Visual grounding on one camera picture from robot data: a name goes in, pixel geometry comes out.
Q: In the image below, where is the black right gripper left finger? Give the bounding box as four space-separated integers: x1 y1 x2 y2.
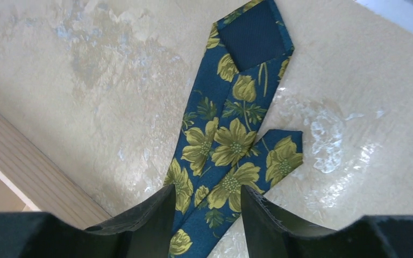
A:
0 184 176 257

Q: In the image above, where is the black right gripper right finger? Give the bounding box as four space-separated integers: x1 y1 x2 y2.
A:
240 185 413 257

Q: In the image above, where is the blue floral tie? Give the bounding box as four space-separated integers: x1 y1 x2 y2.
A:
165 1 303 257

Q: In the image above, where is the wooden compartment tray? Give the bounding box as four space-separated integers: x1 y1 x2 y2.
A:
0 114 111 228

